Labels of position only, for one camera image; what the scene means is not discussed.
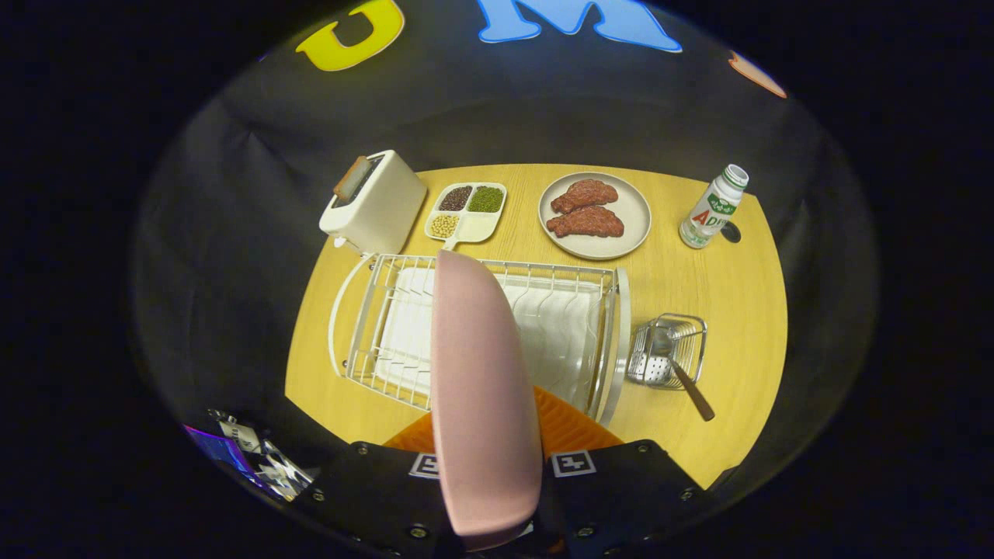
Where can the white drain tray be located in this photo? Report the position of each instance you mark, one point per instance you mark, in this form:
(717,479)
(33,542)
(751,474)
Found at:
(408,334)

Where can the beige round plate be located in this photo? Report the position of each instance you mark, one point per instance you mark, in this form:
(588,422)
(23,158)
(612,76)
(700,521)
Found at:
(598,247)

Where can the pile of yellow beans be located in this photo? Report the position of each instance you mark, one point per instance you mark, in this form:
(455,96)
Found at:
(444,226)

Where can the pile of dark beans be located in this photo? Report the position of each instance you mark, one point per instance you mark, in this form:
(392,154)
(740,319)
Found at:
(456,199)

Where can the brown meat piece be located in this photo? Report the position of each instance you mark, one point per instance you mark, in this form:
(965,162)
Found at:
(586,223)
(582,196)

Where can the pink plate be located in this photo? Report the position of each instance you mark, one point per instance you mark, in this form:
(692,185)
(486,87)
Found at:
(481,388)

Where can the pile of green beans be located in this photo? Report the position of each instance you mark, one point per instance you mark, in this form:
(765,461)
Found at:
(485,199)

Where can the brown toast slice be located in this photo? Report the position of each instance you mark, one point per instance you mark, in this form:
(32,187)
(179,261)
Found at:
(352,178)

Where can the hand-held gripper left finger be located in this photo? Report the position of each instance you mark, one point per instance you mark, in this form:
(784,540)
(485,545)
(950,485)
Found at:
(373,497)

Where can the white drink bottle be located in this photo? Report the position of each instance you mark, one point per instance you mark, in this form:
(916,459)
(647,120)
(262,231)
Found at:
(710,210)

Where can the white toaster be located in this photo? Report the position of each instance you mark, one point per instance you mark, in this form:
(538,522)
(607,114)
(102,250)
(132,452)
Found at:
(380,210)

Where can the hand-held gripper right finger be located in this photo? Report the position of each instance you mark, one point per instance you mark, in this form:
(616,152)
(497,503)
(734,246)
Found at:
(613,497)

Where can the white divided tray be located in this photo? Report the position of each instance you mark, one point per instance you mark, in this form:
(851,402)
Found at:
(474,227)

